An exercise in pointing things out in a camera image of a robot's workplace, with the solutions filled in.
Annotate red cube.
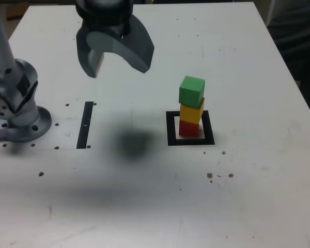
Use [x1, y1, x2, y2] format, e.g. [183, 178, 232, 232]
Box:
[178, 120, 200, 137]

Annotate brown cardboard box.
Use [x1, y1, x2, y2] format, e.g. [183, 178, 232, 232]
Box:
[5, 4, 29, 20]

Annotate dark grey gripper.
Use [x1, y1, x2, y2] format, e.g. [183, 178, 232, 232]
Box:
[76, 14, 155, 79]

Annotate black tape strip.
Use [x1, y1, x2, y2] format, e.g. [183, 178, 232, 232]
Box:
[76, 101, 94, 150]

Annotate green cube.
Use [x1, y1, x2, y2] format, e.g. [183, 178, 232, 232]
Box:
[178, 75, 206, 108]

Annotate yellow cube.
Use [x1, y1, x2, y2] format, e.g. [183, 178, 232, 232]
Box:
[179, 97, 205, 124]

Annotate black tape square outline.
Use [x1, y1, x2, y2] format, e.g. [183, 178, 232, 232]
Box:
[165, 110, 215, 147]

